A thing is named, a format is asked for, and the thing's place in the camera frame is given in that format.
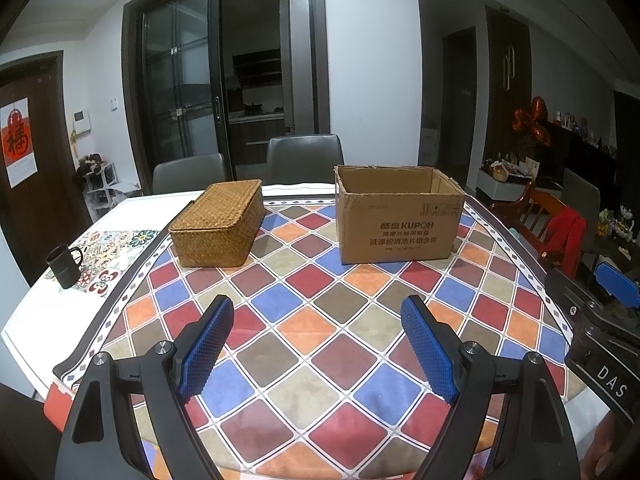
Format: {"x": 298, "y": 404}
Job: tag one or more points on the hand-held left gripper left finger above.
{"x": 207, "y": 345}

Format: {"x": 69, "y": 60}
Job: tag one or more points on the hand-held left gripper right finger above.
{"x": 430, "y": 350}

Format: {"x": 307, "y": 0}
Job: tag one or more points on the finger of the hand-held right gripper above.
{"x": 617, "y": 280}
{"x": 565, "y": 290}

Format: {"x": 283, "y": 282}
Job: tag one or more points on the brown cardboard box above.
{"x": 400, "y": 235}

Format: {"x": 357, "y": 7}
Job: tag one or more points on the person's right hand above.
{"x": 602, "y": 450}

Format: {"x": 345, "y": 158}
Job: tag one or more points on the dark coffee table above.
{"x": 622, "y": 247}

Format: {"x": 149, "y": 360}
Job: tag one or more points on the red garment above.
{"x": 572, "y": 240}

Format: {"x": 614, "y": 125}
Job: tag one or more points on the brown wooden chair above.
{"x": 540, "y": 200}

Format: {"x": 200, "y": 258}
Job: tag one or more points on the grey dining chair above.
{"x": 305, "y": 157}
{"x": 187, "y": 172}
{"x": 582, "y": 190}

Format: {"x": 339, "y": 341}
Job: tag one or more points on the colourful checkered tablecloth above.
{"x": 320, "y": 330}

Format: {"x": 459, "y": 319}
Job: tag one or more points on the woven rattan lidded basket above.
{"x": 215, "y": 230}

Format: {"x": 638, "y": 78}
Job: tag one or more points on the white low cabinet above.
{"x": 500, "y": 187}

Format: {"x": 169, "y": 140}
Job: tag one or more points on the floral patterned placemat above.
{"x": 115, "y": 255}

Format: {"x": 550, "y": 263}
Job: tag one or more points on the dark sideboard cabinet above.
{"x": 585, "y": 155}

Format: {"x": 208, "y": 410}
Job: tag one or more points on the black mug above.
{"x": 62, "y": 267}

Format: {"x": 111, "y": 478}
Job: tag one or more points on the red foil balloons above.
{"x": 537, "y": 110}

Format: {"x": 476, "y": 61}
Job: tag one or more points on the white shelf rack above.
{"x": 102, "y": 192}

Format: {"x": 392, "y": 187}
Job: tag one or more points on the dark plush toy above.
{"x": 90, "y": 162}

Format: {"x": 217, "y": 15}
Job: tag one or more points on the dark wooden door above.
{"x": 40, "y": 205}

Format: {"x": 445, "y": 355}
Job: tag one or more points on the glass sliding door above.
{"x": 175, "y": 85}

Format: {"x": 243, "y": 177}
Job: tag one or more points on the red white door poster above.
{"x": 17, "y": 145}

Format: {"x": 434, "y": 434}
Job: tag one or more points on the black range hood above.
{"x": 256, "y": 67}

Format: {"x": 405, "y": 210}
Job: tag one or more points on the gold rectangular wall fixture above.
{"x": 503, "y": 70}

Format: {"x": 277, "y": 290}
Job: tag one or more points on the white wall intercom panel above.
{"x": 81, "y": 122}

